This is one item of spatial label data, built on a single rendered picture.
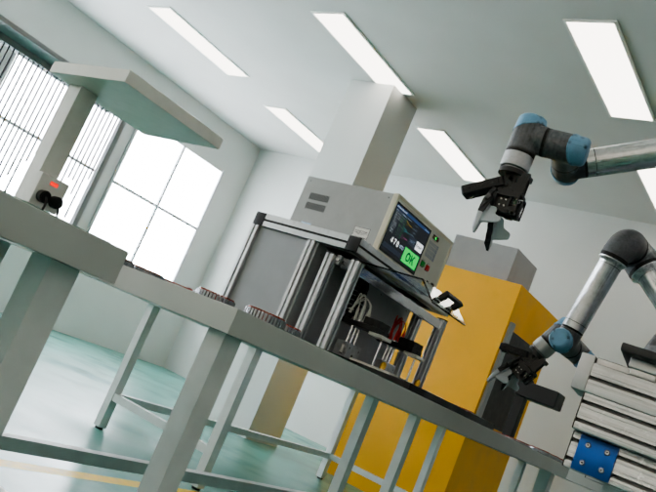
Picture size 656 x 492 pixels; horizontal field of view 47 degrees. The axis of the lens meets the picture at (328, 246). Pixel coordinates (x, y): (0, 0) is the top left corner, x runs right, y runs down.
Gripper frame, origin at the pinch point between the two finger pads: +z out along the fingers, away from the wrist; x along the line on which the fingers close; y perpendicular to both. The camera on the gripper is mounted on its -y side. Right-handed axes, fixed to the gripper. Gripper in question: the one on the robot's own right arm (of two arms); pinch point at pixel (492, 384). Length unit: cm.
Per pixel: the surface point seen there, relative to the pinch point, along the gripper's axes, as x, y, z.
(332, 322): -79, -14, 14
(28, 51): -25, -369, 97
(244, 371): 17, -92, 90
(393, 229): -62, -35, -15
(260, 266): -79, -49, 24
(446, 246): -27, -39, -22
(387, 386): -96, 22, 7
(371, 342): -30.3, -28.9, 20.2
